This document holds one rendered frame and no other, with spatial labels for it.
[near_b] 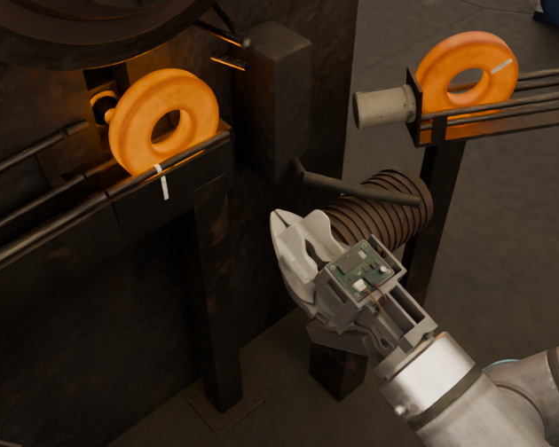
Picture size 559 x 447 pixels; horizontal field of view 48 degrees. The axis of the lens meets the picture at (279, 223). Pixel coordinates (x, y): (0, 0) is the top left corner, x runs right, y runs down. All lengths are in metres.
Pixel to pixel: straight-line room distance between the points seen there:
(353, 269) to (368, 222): 0.41
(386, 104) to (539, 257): 0.91
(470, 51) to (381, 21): 1.73
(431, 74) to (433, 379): 0.53
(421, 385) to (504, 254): 1.19
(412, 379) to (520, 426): 0.11
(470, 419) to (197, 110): 0.52
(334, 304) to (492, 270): 1.12
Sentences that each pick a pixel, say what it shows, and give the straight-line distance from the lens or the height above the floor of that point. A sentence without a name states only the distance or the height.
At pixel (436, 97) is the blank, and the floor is 0.69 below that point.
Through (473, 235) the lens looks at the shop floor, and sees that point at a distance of 1.81.
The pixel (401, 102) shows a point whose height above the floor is 0.69.
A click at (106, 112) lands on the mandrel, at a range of 0.91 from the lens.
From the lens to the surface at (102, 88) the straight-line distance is 0.92.
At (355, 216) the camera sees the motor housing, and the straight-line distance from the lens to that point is 1.04.
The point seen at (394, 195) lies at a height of 0.56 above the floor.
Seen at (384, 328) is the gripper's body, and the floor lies 0.75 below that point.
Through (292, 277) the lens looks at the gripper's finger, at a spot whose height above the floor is 0.74.
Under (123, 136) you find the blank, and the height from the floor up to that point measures 0.77.
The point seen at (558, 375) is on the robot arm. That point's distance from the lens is 0.73.
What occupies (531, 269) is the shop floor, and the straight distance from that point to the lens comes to 1.78.
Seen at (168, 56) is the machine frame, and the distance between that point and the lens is 0.91.
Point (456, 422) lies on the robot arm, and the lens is 0.63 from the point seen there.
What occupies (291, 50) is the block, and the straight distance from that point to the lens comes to 0.91.
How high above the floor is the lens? 1.26
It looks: 45 degrees down
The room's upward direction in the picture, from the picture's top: straight up
